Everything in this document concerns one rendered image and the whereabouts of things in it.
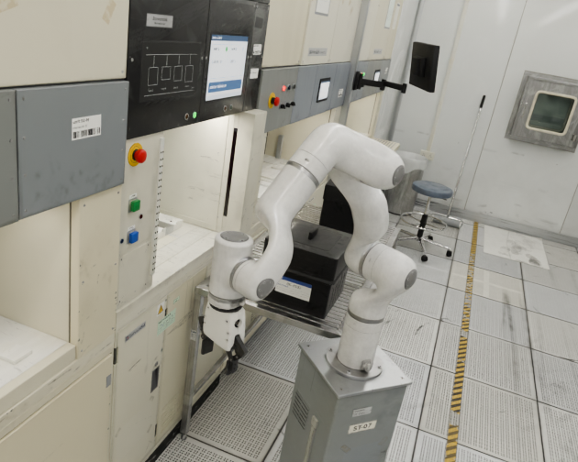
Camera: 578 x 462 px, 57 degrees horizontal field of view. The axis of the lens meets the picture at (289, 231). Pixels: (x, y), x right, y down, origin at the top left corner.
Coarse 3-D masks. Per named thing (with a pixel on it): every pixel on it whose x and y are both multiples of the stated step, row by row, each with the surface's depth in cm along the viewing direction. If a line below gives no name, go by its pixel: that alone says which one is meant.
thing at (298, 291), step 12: (288, 276) 198; (300, 276) 196; (276, 288) 202; (288, 288) 200; (300, 288) 198; (312, 288) 196; (324, 288) 194; (336, 288) 205; (276, 300) 203; (288, 300) 201; (300, 300) 199; (312, 300) 198; (324, 300) 196; (336, 300) 212; (312, 312) 199; (324, 312) 198
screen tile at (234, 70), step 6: (234, 48) 187; (240, 48) 192; (234, 54) 189; (240, 54) 194; (240, 60) 195; (228, 66) 187; (234, 66) 191; (240, 66) 196; (228, 72) 189; (234, 72) 193; (240, 72) 198
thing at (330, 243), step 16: (304, 224) 216; (304, 240) 200; (320, 240) 202; (336, 240) 205; (304, 256) 193; (320, 256) 190; (336, 256) 192; (304, 272) 195; (320, 272) 192; (336, 272) 192
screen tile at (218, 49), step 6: (216, 48) 175; (222, 48) 179; (228, 48) 184; (216, 54) 176; (222, 54) 180; (210, 66) 175; (216, 66) 178; (222, 66) 183; (210, 72) 176; (216, 72) 180; (222, 72) 184; (210, 78) 177
